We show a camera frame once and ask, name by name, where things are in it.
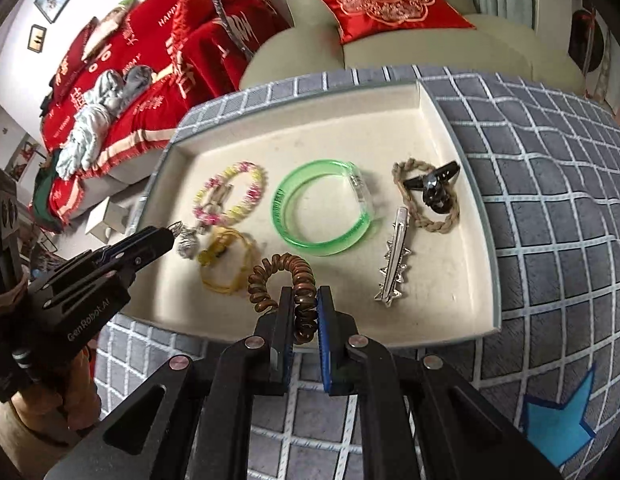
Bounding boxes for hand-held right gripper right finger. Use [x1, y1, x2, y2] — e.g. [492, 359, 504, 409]
[315, 285, 566, 480]

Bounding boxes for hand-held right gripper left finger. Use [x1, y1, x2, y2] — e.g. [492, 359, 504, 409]
[42, 285, 298, 480]

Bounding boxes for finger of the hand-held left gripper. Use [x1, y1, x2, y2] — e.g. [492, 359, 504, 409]
[110, 240, 176, 286]
[92, 227, 176, 267]

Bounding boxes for small silver brooch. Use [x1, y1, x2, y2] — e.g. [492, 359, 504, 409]
[176, 226, 199, 261]

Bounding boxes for brown spiral hair tie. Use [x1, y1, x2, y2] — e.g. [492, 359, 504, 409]
[247, 252, 318, 346]

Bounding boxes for yellow cord bracelet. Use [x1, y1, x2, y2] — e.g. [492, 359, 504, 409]
[197, 227, 258, 297]

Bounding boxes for green translucent bangle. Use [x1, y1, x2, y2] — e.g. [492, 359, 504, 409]
[271, 159, 376, 257]

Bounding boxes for long silver hair clip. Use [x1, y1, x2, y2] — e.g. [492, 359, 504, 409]
[374, 206, 413, 307]

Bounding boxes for pink and yellow beaded bracelet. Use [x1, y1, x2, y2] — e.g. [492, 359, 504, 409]
[192, 161, 267, 227]

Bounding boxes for black hair claw clip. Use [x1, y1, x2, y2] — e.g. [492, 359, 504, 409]
[402, 160, 462, 213]

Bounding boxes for beige tray with grey rim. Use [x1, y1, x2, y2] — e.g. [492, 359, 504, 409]
[125, 78, 503, 353]

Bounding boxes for person's left hand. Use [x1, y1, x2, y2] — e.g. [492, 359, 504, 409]
[12, 352, 103, 431]

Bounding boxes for white box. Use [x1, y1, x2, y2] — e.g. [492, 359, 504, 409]
[85, 195, 128, 241]

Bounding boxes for grey sofa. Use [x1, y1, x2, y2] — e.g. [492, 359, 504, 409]
[80, 135, 176, 216]

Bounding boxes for green clothes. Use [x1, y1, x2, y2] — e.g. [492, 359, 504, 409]
[30, 165, 58, 233]

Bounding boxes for pile of grey clothes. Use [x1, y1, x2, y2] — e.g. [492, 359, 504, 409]
[55, 66, 156, 181]

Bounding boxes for red printed blanket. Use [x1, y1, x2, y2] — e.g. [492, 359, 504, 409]
[40, 0, 291, 233]

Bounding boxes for printed pillow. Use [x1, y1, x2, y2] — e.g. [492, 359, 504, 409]
[80, 0, 141, 58]

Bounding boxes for flexible gooseneck phone holder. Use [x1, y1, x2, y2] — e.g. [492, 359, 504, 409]
[200, 0, 256, 61]

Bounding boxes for blue star sticker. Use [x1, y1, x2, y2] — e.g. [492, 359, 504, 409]
[520, 365, 598, 468]

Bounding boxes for pale green armchair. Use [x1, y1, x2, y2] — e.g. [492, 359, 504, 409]
[239, 0, 586, 96]

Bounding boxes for red embroidered cushion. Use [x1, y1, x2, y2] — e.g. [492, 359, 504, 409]
[310, 0, 476, 46]

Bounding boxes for white washing machine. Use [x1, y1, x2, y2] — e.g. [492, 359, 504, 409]
[567, 0, 608, 68]

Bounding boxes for wall poster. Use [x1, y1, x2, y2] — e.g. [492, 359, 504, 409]
[5, 142, 41, 181]

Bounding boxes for braided brown hair tie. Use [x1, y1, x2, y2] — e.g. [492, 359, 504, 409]
[391, 157, 461, 233]

